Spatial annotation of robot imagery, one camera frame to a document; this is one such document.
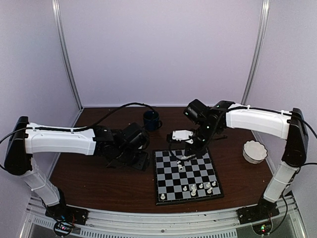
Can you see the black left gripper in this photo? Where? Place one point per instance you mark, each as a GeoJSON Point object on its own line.
{"type": "Point", "coordinates": [142, 163]}

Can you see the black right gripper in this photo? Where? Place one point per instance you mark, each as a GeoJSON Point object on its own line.
{"type": "Point", "coordinates": [191, 150]}

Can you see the white chess king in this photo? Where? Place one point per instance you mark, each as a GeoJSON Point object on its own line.
{"type": "Point", "coordinates": [194, 189]}

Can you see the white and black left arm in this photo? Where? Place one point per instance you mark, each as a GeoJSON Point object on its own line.
{"type": "Point", "coordinates": [30, 138]}

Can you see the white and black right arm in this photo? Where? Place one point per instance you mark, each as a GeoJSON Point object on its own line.
{"type": "Point", "coordinates": [288, 125]}

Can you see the white chess piece pile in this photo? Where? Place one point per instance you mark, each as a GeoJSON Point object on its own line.
{"type": "Point", "coordinates": [181, 162]}

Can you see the dark blue mug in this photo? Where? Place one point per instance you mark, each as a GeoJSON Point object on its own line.
{"type": "Point", "coordinates": [151, 121]}

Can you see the black and white chessboard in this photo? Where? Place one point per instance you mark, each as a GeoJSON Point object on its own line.
{"type": "Point", "coordinates": [170, 181]}

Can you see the white scalloped bowl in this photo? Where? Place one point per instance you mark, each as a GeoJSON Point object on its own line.
{"type": "Point", "coordinates": [254, 152]}

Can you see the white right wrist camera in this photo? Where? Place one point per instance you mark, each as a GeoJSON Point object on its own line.
{"type": "Point", "coordinates": [183, 135]}

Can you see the aluminium front rail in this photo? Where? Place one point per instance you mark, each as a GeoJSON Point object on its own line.
{"type": "Point", "coordinates": [209, 224]}

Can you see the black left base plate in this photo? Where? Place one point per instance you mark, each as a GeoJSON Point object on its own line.
{"type": "Point", "coordinates": [65, 213]}

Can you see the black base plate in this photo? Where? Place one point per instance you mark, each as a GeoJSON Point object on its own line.
{"type": "Point", "coordinates": [255, 213]}
{"type": "Point", "coordinates": [65, 213]}

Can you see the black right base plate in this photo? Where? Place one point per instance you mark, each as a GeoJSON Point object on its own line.
{"type": "Point", "coordinates": [255, 213]}

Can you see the right aluminium frame post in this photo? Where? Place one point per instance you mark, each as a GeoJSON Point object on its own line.
{"type": "Point", "coordinates": [262, 27]}

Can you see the aluminium frame post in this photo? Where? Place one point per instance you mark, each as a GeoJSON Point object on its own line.
{"type": "Point", "coordinates": [65, 55]}
{"type": "Point", "coordinates": [262, 27]}

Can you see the left aluminium frame post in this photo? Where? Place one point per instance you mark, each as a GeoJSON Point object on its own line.
{"type": "Point", "coordinates": [65, 55]}

